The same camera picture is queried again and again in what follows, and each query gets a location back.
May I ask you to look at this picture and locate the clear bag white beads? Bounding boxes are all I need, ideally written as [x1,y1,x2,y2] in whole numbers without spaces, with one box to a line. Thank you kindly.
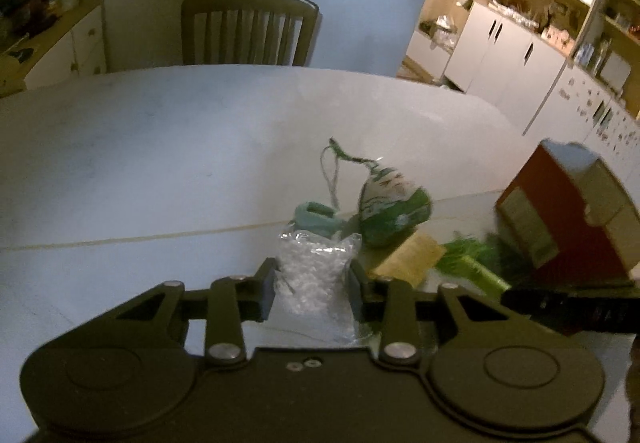
[274,229,369,347]

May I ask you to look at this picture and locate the green white plush keychain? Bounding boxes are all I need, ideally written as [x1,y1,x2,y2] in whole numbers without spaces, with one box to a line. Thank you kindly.
[320,137,433,248]

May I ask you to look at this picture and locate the red cardboard box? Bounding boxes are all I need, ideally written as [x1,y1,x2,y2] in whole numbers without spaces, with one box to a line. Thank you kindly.
[495,138,639,287]

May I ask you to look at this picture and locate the yellow carton box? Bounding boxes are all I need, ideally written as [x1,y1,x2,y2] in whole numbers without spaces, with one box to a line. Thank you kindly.
[370,231,446,288]

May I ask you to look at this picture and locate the green pen toy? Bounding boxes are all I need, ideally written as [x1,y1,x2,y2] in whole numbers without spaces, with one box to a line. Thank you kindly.
[458,255,511,300]

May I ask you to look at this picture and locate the green fringed cloth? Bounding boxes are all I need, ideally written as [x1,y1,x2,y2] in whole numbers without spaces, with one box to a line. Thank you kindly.
[436,236,500,277]

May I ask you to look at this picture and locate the teal small pouch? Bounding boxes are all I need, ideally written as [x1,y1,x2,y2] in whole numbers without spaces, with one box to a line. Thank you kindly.
[293,201,346,238]

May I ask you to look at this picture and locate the dark wooden slatted chair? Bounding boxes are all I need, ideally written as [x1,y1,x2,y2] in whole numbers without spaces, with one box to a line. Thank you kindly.
[180,0,320,67]

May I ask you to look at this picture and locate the white drawer cabinet wood top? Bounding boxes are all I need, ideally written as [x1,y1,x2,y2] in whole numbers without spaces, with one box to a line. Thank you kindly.
[1,0,108,96]

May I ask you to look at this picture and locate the white wall cabinet unit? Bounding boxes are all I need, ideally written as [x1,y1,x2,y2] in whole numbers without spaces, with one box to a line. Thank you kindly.
[404,0,639,186]

